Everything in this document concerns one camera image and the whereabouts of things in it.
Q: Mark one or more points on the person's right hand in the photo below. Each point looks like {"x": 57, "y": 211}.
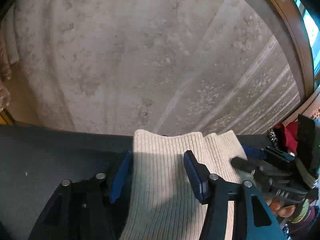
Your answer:
{"x": 281, "y": 208}

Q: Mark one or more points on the dark speckled cloth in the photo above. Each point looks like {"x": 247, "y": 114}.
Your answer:
{"x": 272, "y": 137}

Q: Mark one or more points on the red cloth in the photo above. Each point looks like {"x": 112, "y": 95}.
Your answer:
{"x": 287, "y": 135}

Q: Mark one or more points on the brown patterned curtain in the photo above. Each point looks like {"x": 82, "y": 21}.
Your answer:
{"x": 4, "y": 95}

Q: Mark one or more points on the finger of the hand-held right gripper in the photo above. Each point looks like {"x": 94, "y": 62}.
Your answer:
{"x": 253, "y": 152}
{"x": 246, "y": 165}

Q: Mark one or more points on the dark patterned cloth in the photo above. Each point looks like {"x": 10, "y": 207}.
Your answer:
{"x": 305, "y": 227}

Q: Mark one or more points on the wooden ledge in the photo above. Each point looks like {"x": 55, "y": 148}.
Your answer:
{"x": 5, "y": 117}

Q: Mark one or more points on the wooden window frame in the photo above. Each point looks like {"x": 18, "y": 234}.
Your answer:
{"x": 287, "y": 17}

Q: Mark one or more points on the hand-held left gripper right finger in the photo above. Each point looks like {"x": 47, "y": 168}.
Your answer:
{"x": 196, "y": 177}

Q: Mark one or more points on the window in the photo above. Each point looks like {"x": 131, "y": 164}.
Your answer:
{"x": 312, "y": 30}

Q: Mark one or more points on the beige knit sweater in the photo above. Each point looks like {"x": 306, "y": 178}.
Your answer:
{"x": 162, "y": 192}

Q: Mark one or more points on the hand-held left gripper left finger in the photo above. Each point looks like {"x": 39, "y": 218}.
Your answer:
{"x": 120, "y": 177}

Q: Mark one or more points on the grey sheer curtain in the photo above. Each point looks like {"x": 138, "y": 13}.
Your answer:
{"x": 125, "y": 55}

